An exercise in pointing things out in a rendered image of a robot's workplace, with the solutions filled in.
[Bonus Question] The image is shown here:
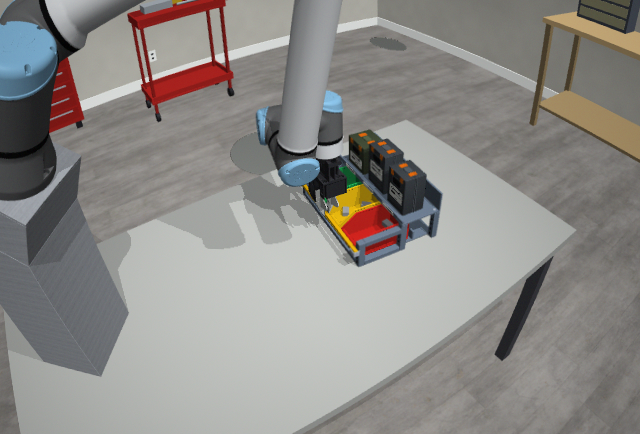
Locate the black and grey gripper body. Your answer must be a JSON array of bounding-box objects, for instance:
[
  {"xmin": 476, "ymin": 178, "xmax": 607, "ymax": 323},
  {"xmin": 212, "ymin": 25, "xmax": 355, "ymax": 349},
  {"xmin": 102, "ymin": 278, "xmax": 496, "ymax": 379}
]
[{"xmin": 313, "ymin": 155, "xmax": 347, "ymax": 200}]

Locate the green open bin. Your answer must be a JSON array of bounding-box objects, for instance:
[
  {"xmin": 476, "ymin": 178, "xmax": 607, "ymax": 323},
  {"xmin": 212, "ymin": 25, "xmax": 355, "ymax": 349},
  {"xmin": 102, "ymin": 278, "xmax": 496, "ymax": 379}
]
[{"xmin": 339, "ymin": 166, "xmax": 363, "ymax": 189}]

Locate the red bin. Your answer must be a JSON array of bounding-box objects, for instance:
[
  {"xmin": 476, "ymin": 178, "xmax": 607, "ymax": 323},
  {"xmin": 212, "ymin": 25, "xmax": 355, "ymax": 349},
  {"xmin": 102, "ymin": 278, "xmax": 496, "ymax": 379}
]
[{"xmin": 342, "ymin": 204, "xmax": 399, "ymax": 255}]

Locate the yellow bar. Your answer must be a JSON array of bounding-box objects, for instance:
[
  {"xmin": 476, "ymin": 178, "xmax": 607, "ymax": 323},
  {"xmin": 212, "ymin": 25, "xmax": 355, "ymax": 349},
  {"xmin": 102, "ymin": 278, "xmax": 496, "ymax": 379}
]
[{"xmin": 303, "ymin": 185, "xmax": 358, "ymax": 253}]

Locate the grey metal shelf rack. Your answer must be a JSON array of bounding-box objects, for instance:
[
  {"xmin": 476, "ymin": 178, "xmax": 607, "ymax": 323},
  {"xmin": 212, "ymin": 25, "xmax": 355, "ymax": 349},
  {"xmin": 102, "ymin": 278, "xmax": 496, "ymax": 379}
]
[{"xmin": 303, "ymin": 155, "xmax": 443, "ymax": 267}]

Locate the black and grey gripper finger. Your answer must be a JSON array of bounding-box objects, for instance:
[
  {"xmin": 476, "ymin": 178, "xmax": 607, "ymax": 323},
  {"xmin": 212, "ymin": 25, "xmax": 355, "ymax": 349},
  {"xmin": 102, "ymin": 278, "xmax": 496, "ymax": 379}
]
[
  {"xmin": 308, "ymin": 181, "xmax": 328, "ymax": 215},
  {"xmin": 326, "ymin": 196, "xmax": 339, "ymax": 213}
]

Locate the yellow open bin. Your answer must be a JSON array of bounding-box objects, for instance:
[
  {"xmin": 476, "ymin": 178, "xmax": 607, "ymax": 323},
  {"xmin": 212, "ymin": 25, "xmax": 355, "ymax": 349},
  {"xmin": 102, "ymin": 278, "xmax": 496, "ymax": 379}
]
[{"xmin": 329, "ymin": 184, "xmax": 381, "ymax": 228}]

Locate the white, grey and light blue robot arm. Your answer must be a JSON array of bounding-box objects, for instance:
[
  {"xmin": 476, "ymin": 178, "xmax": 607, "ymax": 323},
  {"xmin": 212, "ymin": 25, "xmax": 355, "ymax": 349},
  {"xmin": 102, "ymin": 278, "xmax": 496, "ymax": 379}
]
[{"xmin": 0, "ymin": 0, "xmax": 344, "ymax": 201}]

